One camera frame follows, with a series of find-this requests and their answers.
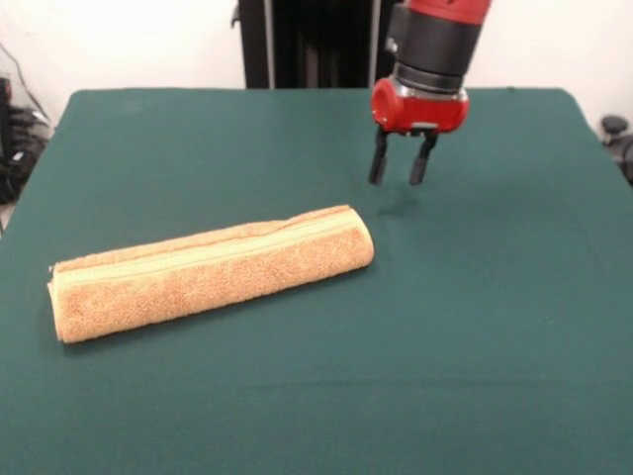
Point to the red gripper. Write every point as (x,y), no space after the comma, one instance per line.
(420,116)

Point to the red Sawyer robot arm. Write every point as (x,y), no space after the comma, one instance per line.
(435,44)

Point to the black upright stand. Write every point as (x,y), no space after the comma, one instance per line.
(316,49)

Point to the dark green table cloth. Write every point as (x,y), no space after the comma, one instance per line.
(316,396)

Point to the black box device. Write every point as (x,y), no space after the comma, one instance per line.
(4,114)

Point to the tan terry towel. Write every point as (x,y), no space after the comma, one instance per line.
(212,282)

